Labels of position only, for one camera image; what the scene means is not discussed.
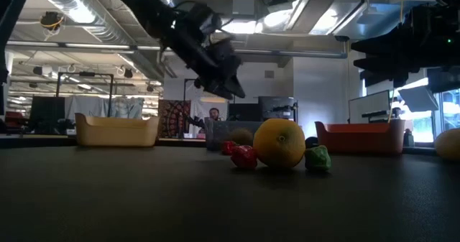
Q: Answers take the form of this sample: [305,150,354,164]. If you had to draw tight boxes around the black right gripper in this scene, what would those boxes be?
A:
[351,3,460,74]

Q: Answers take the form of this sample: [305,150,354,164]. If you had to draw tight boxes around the orange fruit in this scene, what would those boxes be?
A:
[252,118,307,169]
[228,127,254,146]

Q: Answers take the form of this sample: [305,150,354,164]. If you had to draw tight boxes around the light blue cloth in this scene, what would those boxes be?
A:
[109,96,145,120]

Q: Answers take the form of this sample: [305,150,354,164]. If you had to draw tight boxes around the person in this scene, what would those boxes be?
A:
[207,107,222,122]

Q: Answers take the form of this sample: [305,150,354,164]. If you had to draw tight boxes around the black table mat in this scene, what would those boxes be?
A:
[0,144,460,242]

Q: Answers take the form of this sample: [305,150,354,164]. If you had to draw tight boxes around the red chair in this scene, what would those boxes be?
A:
[4,111,27,129]

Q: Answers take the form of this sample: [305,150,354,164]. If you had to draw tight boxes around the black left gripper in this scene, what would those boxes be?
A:
[157,1,247,101]

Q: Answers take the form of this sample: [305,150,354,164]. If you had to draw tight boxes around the patterned tapestry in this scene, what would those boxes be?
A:
[157,98,192,139]

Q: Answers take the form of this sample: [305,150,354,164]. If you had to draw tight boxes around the red bell pepper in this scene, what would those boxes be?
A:
[230,144,259,170]
[221,140,238,156]

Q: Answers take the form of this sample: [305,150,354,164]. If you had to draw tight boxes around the yellow lemon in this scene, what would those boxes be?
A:
[433,128,460,161]

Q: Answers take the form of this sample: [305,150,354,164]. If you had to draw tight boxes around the black yellow cable reel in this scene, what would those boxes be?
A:
[39,11,65,33]

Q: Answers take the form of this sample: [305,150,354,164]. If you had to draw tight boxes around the black monitor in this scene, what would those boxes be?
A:
[29,96,66,132]
[229,103,262,123]

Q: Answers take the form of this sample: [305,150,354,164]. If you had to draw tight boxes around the dark equipment cabinet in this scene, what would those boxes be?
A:
[257,96,299,123]

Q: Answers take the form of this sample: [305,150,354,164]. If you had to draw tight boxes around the dark bottle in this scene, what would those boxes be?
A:
[403,128,415,148]

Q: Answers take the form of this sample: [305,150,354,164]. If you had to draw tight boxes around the grey ceiling pipe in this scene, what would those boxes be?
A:
[5,39,349,59]

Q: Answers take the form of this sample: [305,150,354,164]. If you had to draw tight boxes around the yellow plastic basket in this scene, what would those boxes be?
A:
[74,112,160,148]

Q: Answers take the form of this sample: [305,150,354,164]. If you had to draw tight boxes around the grey plastic basket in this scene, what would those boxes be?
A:
[204,118,265,152]

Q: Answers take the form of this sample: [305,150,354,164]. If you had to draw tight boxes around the green bell pepper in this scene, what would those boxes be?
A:
[304,144,332,172]

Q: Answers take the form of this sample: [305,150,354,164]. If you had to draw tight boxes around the tilted grey monitor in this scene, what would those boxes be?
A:
[397,85,440,113]

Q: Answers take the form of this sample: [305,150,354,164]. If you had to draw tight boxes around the orange plastic basket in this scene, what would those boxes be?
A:
[315,118,406,155]

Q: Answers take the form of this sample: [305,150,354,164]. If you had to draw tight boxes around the white curtain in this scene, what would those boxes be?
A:
[190,90,229,128]

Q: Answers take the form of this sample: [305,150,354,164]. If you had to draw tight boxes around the black frame stand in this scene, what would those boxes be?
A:
[55,71,115,118]
[183,78,202,139]

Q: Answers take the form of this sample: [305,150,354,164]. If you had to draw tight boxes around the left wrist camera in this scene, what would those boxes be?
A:
[199,9,224,35]

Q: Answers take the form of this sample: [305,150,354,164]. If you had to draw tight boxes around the grey ceiling box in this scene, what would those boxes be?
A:
[232,0,256,17]

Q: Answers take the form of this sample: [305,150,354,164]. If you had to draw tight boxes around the white cloth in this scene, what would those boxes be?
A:
[64,96,111,120]

